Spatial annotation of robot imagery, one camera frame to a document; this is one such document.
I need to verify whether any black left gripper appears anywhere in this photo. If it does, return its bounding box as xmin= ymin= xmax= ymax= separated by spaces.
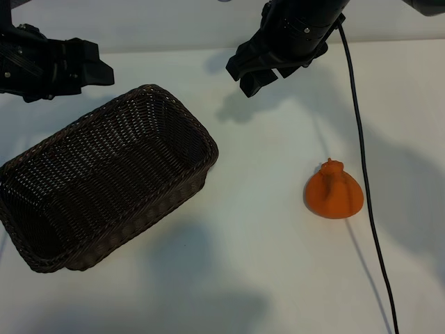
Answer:
xmin=0 ymin=23 xmax=115 ymax=103

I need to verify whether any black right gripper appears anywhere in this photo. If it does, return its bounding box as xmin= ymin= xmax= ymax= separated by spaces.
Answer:
xmin=225 ymin=0 xmax=350 ymax=99

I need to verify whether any dark brown wicker basket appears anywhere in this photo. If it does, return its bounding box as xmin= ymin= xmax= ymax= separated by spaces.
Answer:
xmin=0 ymin=83 xmax=220 ymax=274

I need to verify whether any orange plush fruit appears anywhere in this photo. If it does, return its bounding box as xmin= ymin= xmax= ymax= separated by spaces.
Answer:
xmin=305 ymin=157 xmax=365 ymax=219

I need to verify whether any long black cable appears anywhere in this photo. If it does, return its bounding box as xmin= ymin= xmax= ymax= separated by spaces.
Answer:
xmin=334 ymin=19 xmax=401 ymax=334

